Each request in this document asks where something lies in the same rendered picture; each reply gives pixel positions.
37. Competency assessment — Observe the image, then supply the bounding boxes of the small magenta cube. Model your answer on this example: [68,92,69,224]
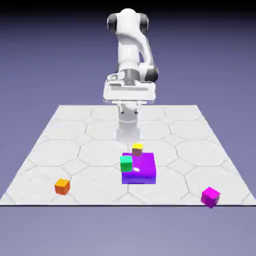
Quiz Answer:
[200,186,221,209]

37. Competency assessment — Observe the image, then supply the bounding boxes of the small orange cube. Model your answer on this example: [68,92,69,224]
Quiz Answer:
[54,178,71,196]

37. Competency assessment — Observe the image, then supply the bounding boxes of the small green cube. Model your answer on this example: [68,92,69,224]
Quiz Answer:
[119,155,134,173]

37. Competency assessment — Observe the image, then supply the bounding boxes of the small yellow cube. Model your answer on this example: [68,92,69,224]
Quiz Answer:
[131,142,144,157]

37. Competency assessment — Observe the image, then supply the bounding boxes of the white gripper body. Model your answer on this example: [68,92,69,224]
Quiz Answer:
[102,80,157,105]

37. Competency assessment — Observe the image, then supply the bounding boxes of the large purple box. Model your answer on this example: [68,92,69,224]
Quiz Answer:
[121,152,157,185]

